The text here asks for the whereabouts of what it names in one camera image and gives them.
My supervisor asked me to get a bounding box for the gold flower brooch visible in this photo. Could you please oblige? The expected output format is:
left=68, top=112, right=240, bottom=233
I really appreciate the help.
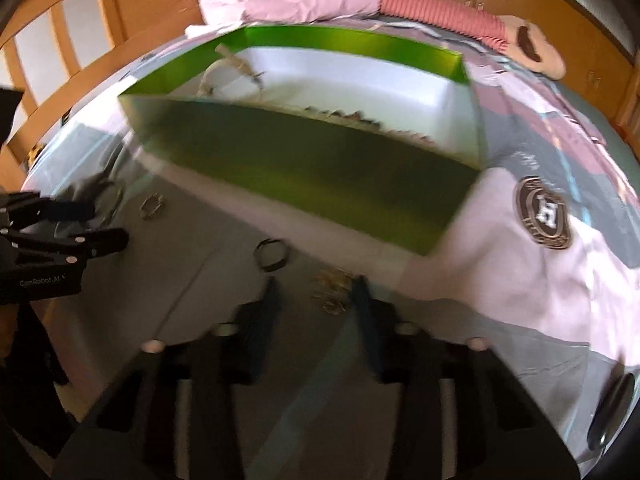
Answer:
left=311, top=268, right=355, bottom=316

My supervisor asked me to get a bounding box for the black hair tie ring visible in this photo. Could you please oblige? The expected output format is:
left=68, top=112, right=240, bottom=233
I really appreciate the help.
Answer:
left=252, top=237, right=292, bottom=274

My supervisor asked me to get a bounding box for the small chain ring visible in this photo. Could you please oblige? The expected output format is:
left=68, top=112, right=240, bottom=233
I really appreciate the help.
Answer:
left=139, top=192, right=167, bottom=221

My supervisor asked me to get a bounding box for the white shell bracelet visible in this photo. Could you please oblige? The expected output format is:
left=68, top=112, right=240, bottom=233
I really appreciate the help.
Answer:
left=195, top=43, right=267, bottom=99

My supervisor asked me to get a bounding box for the dark brown bead bracelet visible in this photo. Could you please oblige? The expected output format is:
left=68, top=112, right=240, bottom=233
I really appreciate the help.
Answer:
left=294, top=104, right=436, bottom=149

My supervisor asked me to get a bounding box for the wooden bed headboard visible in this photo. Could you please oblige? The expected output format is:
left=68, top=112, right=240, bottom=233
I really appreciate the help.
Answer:
left=1, top=0, right=202, bottom=191

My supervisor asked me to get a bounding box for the black oval remote device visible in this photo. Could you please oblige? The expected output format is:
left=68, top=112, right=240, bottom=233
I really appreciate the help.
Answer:
left=587, top=373, right=636, bottom=452

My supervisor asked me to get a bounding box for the green cardboard box tray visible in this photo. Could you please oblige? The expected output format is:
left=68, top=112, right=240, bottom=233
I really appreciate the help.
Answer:
left=119, top=25, right=487, bottom=255

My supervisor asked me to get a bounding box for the striped plush toy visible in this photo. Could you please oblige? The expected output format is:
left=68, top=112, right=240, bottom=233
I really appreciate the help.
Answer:
left=380, top=0, right=566, bottom=80

